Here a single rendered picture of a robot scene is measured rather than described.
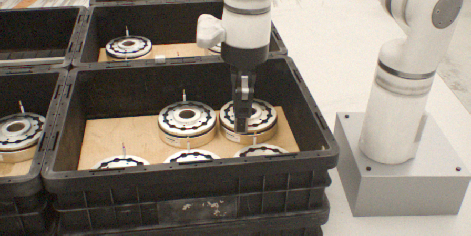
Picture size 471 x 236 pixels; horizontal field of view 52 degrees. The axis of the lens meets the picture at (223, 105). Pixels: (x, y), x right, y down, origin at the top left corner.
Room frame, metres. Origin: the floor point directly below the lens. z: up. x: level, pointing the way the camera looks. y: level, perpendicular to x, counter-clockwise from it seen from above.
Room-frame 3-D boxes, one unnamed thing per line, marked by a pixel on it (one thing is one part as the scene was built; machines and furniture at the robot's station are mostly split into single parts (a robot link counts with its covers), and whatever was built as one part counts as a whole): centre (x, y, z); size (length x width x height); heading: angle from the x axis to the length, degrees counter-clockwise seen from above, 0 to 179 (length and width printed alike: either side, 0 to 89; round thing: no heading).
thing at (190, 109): (0.70, 0.06, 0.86); 0.05 x 0.05 x 0.01
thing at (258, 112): (0.71, -0.04, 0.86); 0.05 x 0.05 x 0.01
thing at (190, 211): (0.63, 0.05, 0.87); 0.40 x 0.30 x 0.11; 97
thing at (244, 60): (0.68, -0.03, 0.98); 0.08 x 0.08 x 0.09
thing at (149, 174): (0.63, 0.05, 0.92); 0.40 x 0.30 x 0.02; 97
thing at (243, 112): (0.63, -0.03, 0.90); 0.03 x 0.01 x 0.05; 1
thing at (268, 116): (0.71, -0.04, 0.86); 0.10 x 0.10 x 0.01
